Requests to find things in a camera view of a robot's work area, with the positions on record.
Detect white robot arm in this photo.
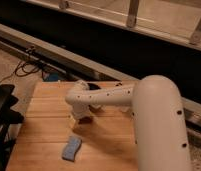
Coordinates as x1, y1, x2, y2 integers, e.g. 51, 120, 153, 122
65, 75, 192, 171

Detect black bowl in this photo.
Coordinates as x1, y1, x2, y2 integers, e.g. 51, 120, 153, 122
88, 83, 100, 90

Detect blue sponge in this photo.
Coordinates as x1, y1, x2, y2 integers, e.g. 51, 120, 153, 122
61, 136, 82, 162

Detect wooden table board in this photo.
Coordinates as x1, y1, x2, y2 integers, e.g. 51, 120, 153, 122
6, 82, 138, 171

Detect blue object under table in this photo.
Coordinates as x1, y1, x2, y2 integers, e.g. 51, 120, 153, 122
43, 73, 59, 82

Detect black chair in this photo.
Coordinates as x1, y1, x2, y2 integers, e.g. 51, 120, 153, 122
0, 84, 24, 171

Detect black cables on floor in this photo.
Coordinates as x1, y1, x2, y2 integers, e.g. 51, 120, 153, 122
0, 46, 48, 84

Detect grey metal floor rail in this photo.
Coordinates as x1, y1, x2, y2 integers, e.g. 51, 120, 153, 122
0, 23, 201, 131

